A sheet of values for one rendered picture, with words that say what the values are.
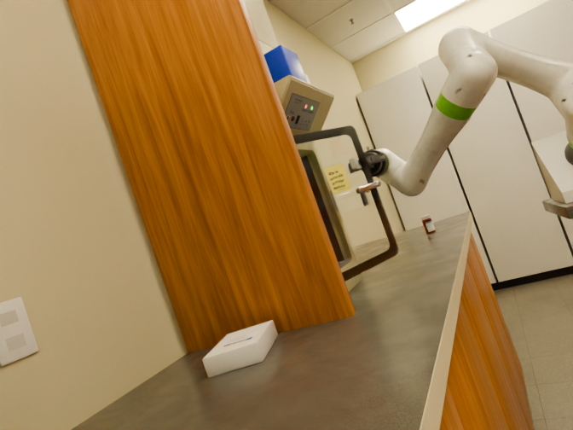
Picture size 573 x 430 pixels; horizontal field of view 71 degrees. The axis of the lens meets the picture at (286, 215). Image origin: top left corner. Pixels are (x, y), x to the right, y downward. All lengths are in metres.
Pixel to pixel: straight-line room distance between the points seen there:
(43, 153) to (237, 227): 0.49
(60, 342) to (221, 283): 0.37
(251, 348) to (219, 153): 0.46
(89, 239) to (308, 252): 0.54
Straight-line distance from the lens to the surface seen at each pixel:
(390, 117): 4.11
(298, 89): 1.06
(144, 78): 1.16
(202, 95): 1.04
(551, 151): 1.73
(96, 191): 1.16
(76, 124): 1.22
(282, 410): 0.60
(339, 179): 1.11
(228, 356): 0.85
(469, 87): 1.29
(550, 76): 1.59
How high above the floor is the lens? 1.17
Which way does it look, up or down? 2 degrees up
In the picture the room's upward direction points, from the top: 20 degrees counter-clockwise
